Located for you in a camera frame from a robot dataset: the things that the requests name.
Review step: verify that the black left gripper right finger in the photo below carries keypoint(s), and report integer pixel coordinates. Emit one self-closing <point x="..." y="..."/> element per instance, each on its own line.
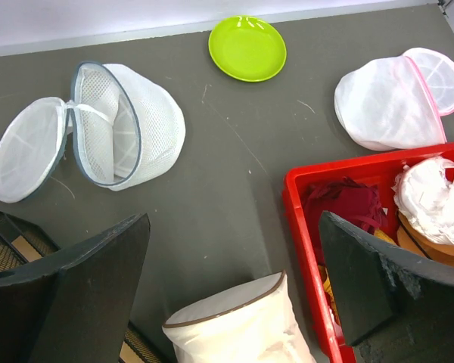
<point x="394" y="305"/>

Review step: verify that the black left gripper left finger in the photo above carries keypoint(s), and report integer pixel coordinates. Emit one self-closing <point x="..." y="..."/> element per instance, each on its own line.
<point x="74" y="305"/>

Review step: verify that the beige laundry bag brown zipper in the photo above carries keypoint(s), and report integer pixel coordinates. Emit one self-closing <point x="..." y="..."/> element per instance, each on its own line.
<point x="252" y="322"/>

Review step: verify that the dark red lace bra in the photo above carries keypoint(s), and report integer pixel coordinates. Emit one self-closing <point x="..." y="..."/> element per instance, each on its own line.
<point x="359" y="204"/>

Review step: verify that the white lace bra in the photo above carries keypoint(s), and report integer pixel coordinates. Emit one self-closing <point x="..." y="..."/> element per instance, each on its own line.
<point x="424" y="194"/>

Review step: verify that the white mesh bag grey trim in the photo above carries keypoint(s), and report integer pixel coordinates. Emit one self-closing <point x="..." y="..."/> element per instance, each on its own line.
<point x="125" y="129"/>

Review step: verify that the red plastic bin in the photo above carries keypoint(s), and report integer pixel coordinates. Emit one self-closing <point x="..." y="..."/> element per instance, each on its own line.
<point x="379" y="170"/>

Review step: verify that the lime green plate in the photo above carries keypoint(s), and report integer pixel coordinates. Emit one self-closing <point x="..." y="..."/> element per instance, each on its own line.
<point x="247" y="48"/>

